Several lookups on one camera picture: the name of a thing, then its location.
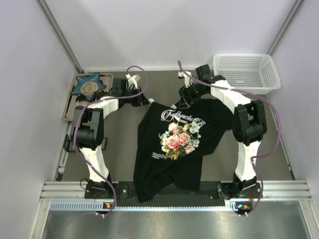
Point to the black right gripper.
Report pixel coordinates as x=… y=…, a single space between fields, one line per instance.
x=187 y=97

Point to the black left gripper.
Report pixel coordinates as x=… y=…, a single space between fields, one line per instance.
x=137 y=97

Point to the black floral t-shirt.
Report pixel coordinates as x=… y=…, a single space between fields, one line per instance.
x=173 y=142

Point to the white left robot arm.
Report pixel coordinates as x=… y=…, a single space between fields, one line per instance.
x=88 y=132

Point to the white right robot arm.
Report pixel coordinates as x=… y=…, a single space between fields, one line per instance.
x=249 y=124

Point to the black box with pink brooch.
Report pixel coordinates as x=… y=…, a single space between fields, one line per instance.
x=104 y=143

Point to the black box with yellow brooch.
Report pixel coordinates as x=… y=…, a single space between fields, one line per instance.
x=68 y=145

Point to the brown rectangular tray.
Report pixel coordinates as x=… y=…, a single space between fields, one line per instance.
x=80 y=100

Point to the blue star-shaped dish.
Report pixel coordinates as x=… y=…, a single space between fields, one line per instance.
x=88 y=86

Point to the white perforated plastic basket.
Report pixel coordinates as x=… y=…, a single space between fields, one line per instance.
x=254 y=73

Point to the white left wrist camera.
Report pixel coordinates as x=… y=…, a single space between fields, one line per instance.
x=132 y=81

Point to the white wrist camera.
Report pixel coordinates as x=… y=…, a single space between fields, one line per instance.
x=132 y=81
x=186 y=77

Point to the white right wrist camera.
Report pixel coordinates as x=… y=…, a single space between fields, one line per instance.
x=186 y=77

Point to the grey slotted cable duct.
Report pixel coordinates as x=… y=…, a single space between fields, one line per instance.
x=132 y=205

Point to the aluminium frame rail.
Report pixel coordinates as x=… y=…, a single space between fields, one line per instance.
x=283 y=210

